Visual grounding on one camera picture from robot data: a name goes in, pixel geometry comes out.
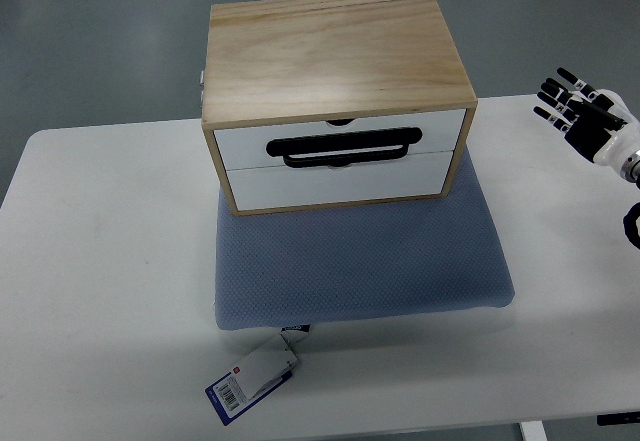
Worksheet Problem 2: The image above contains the white table leg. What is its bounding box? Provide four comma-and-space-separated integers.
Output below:
519, 421, 548, 441

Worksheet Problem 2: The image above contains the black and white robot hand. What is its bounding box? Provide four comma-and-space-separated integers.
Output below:
534, 67, 639, 177

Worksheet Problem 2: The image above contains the white lower drawer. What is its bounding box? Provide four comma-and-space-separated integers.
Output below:
228, 152, 452, 211

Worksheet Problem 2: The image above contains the wooden drawer cabinet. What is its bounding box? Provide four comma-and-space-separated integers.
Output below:
201, 0, 478, 215

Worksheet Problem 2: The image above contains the black table control panel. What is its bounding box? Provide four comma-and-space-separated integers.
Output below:
596, 411, 640, 427

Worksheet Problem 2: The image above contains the white drawer black handle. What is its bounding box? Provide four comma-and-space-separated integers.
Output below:
215, 109, 465, 170

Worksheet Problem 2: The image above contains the white and blue product tag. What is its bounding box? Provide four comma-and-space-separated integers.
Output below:
205, 325, 311, 426

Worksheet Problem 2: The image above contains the blue-grey cushion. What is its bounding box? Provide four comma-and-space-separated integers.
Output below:
214, 155, 515, 330

